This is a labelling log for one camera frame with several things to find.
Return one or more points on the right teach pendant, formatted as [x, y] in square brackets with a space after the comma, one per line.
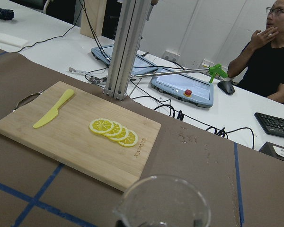
[186, 88]

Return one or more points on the yellow plastic knife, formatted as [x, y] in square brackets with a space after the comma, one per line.
[53, 112]

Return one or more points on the black keyboard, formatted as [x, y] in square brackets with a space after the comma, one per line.
[270, 124]

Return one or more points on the lemon slice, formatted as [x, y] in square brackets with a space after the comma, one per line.
[130, 141]
[117, 129]
[101, 125]
[121, 136]

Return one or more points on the seated person in black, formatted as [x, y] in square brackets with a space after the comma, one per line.
[263, 58]

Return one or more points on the clear glass beaker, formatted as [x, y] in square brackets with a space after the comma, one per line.
[162, 201]

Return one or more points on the wooden cutting board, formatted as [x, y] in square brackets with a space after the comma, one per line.
[68, 139]

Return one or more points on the aluminium frame post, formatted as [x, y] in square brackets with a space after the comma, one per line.
[129, 31]

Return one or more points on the folded dark umbrella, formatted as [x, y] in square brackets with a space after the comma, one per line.
[6, 14]

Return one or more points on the wooden post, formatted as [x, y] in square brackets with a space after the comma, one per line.
[92, 18]

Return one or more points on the black computer mouse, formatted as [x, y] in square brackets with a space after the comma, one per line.
[226, 87]

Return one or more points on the black box device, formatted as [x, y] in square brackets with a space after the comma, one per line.
[273, 150]

